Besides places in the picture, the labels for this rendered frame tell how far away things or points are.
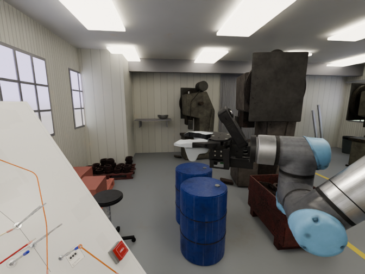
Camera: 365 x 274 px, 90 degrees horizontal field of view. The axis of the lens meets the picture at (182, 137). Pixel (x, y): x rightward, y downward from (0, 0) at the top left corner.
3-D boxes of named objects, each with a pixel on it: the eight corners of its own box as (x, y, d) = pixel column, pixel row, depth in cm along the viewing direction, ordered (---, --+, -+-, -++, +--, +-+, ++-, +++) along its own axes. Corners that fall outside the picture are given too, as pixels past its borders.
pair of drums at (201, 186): (219, 209, 294) (220, 162, 279) (227, 269, 188) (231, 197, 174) (177, 207, 301) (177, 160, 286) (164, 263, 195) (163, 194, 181)
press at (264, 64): (231, 199, 326) (239, 37, 279) (213, 173, 448) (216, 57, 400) (303, 195, 339) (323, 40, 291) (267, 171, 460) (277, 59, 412)
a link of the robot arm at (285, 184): (279, 224, 42) (283, 179, 40) (272, 200, 52) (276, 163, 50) (320, 232, 39) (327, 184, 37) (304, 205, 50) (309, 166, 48)
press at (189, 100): (207, 152, 640) (209, 83, 598) (215, 161, 538) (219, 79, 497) (172, 153, 626) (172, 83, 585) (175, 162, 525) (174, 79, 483)
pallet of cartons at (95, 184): (75, 186, 377) (73, 166, 370) (116, 184, 387) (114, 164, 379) (38, 222, 262) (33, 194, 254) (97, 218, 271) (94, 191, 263)
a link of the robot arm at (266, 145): (277, 141, 42) (273, 131, 49) (256, 139, 43) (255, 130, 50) (274, 170, 44) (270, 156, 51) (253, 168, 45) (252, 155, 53)
